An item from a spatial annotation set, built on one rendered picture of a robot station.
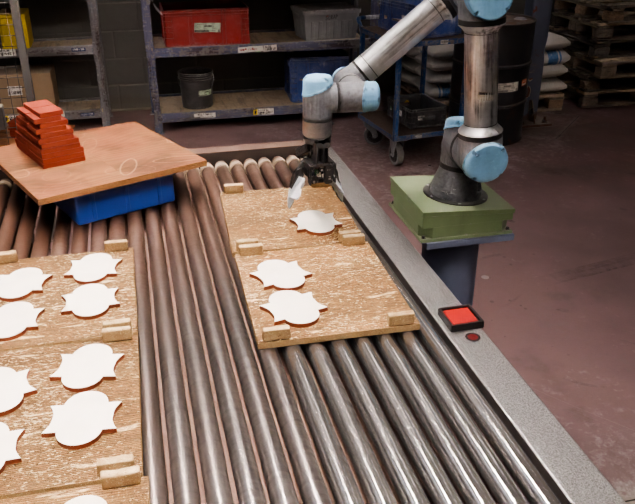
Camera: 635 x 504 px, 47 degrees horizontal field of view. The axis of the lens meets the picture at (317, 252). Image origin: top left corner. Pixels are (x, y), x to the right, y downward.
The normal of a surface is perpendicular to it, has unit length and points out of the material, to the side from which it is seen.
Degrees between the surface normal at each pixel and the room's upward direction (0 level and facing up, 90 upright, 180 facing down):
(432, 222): 90
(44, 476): 0
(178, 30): 90
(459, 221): 90
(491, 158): 98
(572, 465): 0
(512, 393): 0
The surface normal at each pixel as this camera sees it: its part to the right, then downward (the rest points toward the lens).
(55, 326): 0.00, -0.89
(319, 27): 0.33, 0.53
